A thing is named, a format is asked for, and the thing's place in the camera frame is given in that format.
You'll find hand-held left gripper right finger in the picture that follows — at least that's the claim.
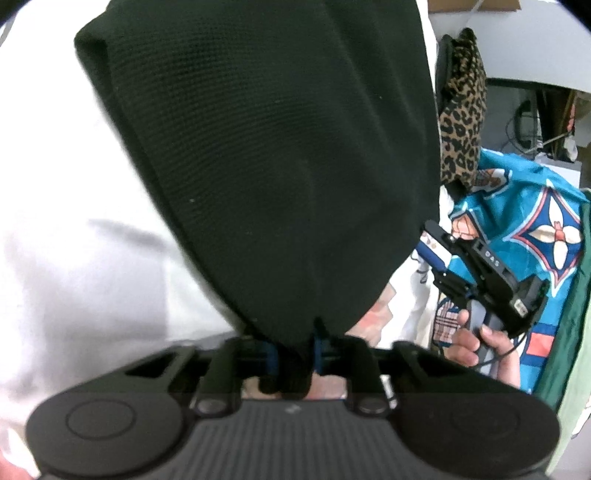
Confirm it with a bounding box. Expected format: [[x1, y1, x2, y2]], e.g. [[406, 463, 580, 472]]
[[311, 337, 458, 416]]

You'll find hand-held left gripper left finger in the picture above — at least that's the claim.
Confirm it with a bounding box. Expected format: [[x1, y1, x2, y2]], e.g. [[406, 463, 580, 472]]
[[124, 337, 280, 416]]

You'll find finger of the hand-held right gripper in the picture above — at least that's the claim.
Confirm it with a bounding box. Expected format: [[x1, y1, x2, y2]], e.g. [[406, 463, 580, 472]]
[[416, 233, 451, 274], [422, 220, 462, 252]]

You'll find black garment with patterned lining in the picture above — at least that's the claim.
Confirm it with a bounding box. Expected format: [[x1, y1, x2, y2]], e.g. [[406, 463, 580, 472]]
[[74, 0, 443, 398]]

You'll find person's right hand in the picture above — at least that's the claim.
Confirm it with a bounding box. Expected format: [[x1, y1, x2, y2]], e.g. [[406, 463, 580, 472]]
[[445, 308, 525, 391]]

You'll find white printed t-shirt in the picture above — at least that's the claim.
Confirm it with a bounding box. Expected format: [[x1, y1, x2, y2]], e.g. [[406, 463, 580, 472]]
[[385, 185, 455, 352]]

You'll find plaid patch cloth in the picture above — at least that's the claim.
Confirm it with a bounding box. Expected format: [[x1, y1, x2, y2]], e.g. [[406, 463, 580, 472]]
[[433, 298, 460, 349]]

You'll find teal printed cloth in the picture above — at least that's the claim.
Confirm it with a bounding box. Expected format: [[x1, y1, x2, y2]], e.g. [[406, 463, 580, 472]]
[[450, 150, 591, 393]]

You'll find green cloth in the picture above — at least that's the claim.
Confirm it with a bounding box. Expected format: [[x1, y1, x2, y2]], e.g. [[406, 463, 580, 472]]
[[536, 272, 591, 418]]

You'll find leopard print cloth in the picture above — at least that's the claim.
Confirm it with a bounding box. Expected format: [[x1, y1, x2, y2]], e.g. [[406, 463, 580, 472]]
[[436, 28, 489, 191]]

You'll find cardboard box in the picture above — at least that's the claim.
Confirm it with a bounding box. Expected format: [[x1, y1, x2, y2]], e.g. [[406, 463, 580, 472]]
[[427, 0, 525, 14]]

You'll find white bear print blanket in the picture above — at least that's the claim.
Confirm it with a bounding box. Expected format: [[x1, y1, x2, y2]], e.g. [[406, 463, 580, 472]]
[[0, 0, 439, 480]]

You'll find thin black cable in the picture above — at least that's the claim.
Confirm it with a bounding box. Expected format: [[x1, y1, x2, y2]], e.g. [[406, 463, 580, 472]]
[[475, 332, 527, 370]]

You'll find tangle of cables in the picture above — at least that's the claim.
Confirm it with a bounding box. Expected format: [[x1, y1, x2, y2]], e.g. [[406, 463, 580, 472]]
[[505, 90, 580, 162]]

